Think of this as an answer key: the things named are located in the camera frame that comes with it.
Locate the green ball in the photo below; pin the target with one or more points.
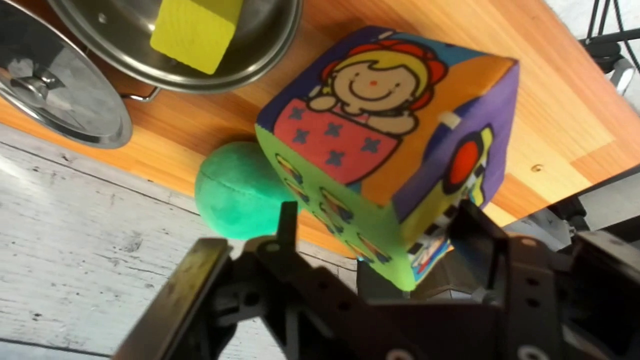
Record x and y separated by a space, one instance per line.
233 193

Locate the small steel pot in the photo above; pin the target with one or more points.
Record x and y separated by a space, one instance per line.
267 41

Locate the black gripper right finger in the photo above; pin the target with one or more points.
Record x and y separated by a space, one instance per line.
521 300

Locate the colourful soft cube toy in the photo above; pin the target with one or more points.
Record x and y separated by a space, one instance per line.
373 132

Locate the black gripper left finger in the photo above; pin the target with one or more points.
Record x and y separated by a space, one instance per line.
293 300

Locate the wooden toy kitchen unit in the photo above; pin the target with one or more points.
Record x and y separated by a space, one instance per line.
552 120

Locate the yellow block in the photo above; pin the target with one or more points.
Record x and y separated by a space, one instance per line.
197 32

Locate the grey wood-look back panel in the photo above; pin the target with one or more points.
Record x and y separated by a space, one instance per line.
80 253

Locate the steel pot lid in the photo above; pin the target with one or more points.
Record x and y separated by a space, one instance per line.
60 100

